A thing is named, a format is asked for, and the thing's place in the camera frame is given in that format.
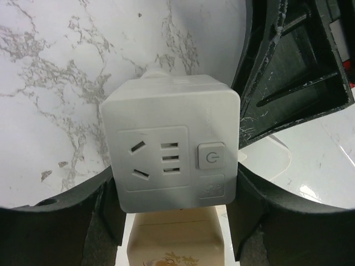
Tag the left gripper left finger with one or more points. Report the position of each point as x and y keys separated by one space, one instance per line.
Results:
x=81 y=226

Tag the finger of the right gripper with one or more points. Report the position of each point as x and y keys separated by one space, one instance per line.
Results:
x=288 y=73

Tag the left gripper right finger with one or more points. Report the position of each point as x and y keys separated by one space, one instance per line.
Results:
x=272 y=226

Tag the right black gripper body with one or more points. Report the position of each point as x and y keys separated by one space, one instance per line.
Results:
x=339 y=21

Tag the beige cube plug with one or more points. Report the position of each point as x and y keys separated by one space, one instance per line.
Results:
x=177 y=237

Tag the white cube socket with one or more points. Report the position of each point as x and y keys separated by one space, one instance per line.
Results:
x=173 y=142

